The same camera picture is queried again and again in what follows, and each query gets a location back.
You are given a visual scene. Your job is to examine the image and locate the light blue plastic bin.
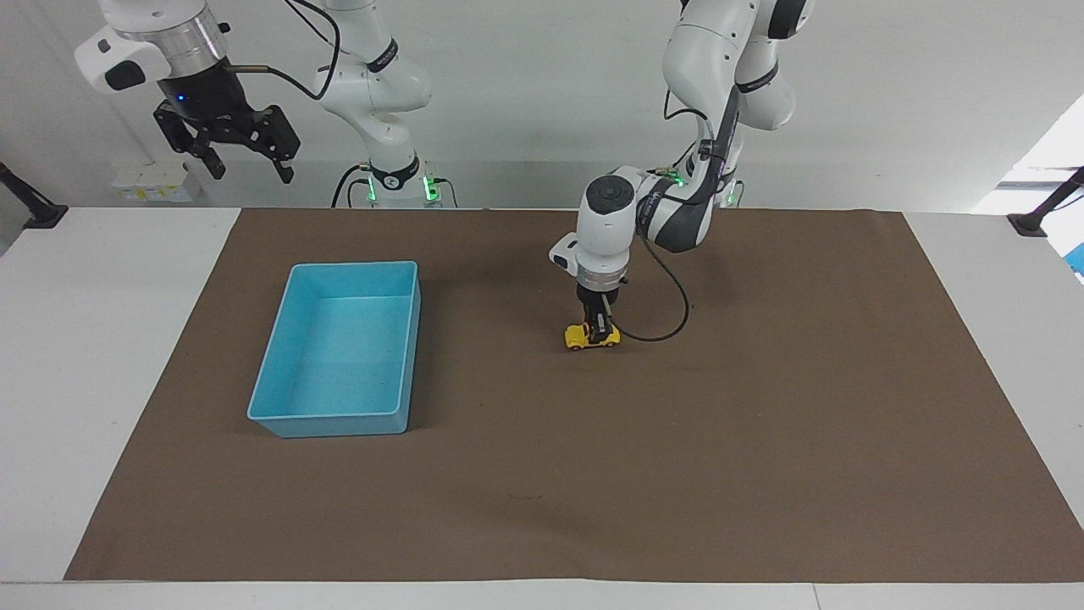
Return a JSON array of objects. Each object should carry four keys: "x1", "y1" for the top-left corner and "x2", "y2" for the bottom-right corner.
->
[{"x1": 246, "y1": 260, "x2": 423, "y2": 440}]

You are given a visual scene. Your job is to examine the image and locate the black stand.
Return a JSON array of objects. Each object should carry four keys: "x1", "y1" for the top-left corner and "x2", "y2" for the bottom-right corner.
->
[
  {"x1": 1006, "y1": 166, "x2": 1084, "y2": 238},
  {"x1": 0, "y1": 161, "x2": 69, "y2": 230}
]

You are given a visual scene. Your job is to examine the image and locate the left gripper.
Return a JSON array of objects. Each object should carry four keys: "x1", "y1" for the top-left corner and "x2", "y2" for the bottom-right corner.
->
[{"x1": 576, "y1": 283, "x2": 624, "y2": 319}]

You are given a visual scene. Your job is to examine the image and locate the yellow toy beetle car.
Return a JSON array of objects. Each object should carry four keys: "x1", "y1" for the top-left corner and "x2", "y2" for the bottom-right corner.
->
[{"x1": 564, "y1": 321, "x2": 622, "y2": 352}]

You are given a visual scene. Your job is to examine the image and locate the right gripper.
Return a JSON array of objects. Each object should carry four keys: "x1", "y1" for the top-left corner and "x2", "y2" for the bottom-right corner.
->
[{"x1": 152, "y1": 57, "x2": 302, "y2": 186}]

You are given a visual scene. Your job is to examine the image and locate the black cable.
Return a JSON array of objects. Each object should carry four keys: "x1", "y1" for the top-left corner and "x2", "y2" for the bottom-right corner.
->
[
  {"x1": 611, "y1": 234, "x2": 692, "y2": 344},
  {"x1": 329, "y1": 164, "x2": 373, "y2": 209},
  {"x1": 227, "y1": 0, "x2": 343, "y2": 103},
  {"x1": 662, "y1": 85, "x2": 711, "y2": 170}
]

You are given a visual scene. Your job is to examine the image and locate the white wall socket box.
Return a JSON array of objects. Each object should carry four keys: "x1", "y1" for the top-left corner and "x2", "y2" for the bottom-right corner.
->
[{"x1": 109, "y1": 161, "x2": 195, "y2": 205}]

